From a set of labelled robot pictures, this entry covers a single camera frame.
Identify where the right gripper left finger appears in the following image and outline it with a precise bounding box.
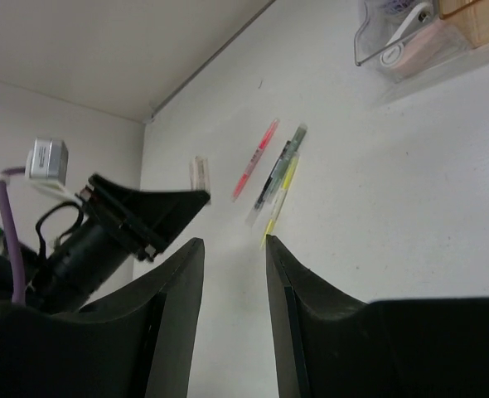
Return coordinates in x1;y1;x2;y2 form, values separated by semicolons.
145;238;205;397

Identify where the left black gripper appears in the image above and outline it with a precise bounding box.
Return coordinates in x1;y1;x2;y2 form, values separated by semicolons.
77;173;211;262

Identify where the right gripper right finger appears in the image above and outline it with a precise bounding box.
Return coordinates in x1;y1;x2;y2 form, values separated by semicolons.
265;235;311;397

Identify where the clear small staples box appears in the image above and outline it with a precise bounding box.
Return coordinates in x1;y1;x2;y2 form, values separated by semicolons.
190;156;211;192

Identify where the pink highlighter pen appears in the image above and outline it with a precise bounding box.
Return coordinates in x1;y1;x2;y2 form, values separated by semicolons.
231;119;280;201

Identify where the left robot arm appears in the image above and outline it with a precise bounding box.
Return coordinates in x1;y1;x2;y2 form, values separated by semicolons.
0;174;176;313

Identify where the red pen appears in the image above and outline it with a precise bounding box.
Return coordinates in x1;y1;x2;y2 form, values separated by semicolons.
245;140;291;226

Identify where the green grey pen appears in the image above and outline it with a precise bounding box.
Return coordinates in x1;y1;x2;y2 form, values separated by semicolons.
269;123;309;200

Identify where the clear plastic tray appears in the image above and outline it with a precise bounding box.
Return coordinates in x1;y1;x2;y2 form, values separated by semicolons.
353;1;471;83

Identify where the wooden tray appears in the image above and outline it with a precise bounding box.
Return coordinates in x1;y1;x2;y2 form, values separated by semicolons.
438;0;489;48

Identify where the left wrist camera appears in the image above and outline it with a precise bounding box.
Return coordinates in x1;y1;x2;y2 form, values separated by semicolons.
25;138;72;199

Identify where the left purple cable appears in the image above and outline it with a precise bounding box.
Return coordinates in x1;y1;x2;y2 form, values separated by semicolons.
0;166;27;306

